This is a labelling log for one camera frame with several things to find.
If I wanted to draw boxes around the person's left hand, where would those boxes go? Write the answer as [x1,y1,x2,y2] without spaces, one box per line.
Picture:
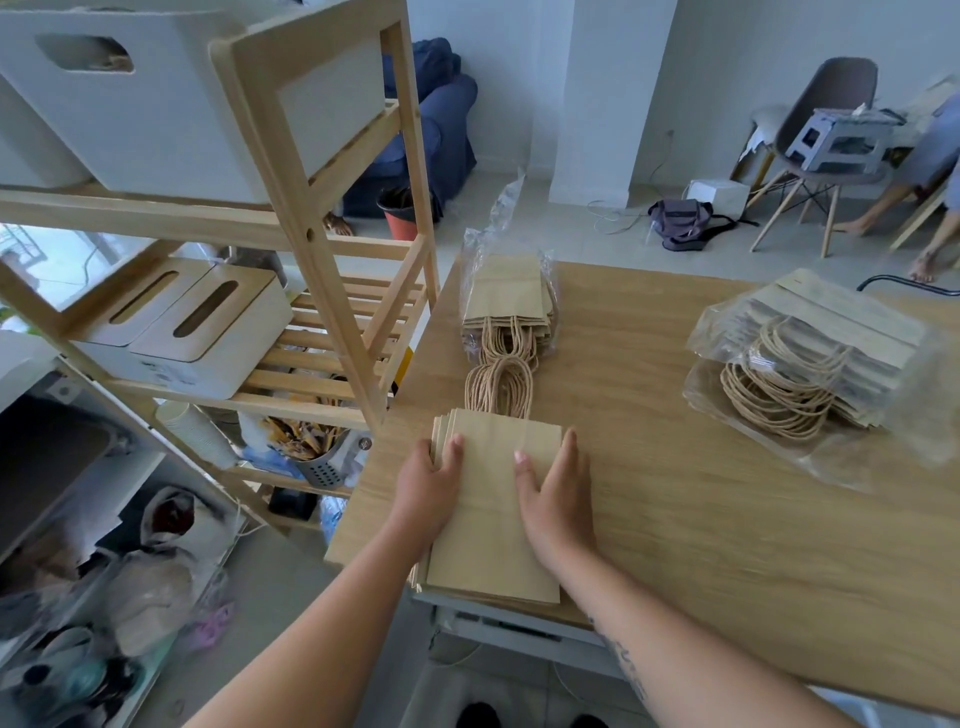
[386,433,466,547]

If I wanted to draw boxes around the person's right hand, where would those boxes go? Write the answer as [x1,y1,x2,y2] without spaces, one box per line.
[513,427,600,576]

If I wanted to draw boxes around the stack of paper bags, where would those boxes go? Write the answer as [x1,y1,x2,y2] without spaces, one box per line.
[410,355,566,607]

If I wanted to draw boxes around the person's left forearm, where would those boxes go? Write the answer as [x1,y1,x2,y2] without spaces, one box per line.
[183,534,430,728]

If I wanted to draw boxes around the person's right forearm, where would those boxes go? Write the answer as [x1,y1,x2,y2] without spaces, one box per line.
[551,551,861,728]

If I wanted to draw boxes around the perforated metal utensil holder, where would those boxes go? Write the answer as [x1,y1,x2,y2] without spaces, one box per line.
[287,426,355,490]

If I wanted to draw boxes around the white drawer unit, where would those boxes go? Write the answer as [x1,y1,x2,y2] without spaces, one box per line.
[429,591,625,680]

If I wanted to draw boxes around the small black box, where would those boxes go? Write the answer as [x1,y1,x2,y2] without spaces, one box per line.
[267,486,321,523]

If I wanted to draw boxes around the narrow plastic-wrapped paper bag pack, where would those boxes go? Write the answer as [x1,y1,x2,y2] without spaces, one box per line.
[459,171,561,370]

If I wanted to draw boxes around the red bucket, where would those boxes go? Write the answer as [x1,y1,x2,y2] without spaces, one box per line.
[376,186,423,242]

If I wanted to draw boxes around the white paper roll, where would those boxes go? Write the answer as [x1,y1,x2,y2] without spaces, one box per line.
[156,400,243,472]

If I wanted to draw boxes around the white tissue box wooden lid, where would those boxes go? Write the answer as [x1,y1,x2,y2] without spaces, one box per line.
[69,258,220,380]
[126,263,295,403]

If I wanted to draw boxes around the wooden shelf rack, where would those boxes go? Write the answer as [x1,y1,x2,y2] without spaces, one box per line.
[0,0,441,535]

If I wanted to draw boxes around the grey purple bag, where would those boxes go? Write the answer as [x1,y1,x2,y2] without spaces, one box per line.
[646,198,760,253]

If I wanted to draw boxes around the wide plastic-wrapped paper bag pack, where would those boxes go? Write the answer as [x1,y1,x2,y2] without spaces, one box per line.
[681,267,957,494]

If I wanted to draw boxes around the translucent plastic bag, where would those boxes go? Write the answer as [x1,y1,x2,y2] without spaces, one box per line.
[103,486,235,657]

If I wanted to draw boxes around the blue covered armchair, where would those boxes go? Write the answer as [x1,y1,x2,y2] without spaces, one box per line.
[341,37,480,221]

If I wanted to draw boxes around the small white box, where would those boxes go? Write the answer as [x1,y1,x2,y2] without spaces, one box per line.
[685,177,752,221]

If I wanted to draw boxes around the large white storage box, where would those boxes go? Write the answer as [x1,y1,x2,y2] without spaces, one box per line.
[0,0,388,205]

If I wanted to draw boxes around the grey folding step stool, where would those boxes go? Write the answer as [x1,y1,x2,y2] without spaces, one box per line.
[783,108,907,176]

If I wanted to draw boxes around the grey shell chair wooden legs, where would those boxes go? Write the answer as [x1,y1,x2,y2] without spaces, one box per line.
[748,57,895,259]

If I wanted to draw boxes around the rounded white storage box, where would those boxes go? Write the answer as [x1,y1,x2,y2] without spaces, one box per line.
[0,75,93,190]

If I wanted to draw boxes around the white cable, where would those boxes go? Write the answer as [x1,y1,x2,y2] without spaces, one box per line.
[583,198,655,236]

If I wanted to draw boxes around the black cable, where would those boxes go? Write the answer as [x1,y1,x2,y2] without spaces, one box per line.
[856,274,960,298]

